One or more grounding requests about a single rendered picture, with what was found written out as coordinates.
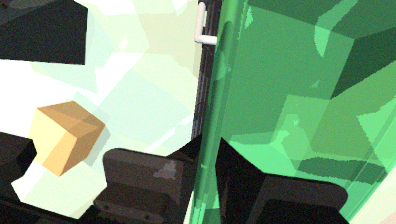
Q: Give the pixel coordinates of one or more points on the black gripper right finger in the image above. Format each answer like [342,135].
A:
[243,189]

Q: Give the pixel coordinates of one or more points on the tan cube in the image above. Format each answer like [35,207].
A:
[64,135]

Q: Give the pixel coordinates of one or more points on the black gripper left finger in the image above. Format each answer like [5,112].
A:
[173,174]

